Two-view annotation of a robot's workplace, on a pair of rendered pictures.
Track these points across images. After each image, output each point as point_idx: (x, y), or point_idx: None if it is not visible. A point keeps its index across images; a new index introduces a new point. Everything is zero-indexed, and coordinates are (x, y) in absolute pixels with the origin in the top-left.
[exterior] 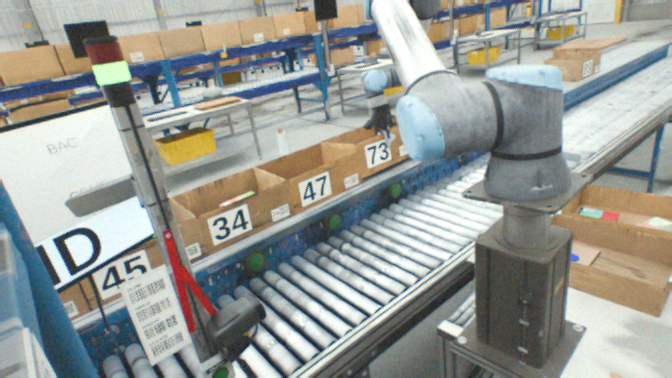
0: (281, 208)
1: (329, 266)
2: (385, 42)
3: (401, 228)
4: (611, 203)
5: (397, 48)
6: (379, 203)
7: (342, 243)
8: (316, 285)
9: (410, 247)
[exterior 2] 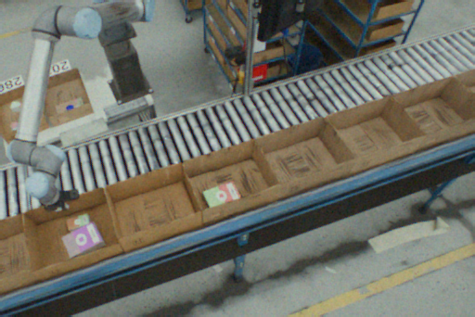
0: None
1: (177, 158)
2: (118, 15)
3: (113, 176)
4: (3, 130)
5: (123, 6)
6: None
7: None
8: (192, 145)
9: (121, 158)
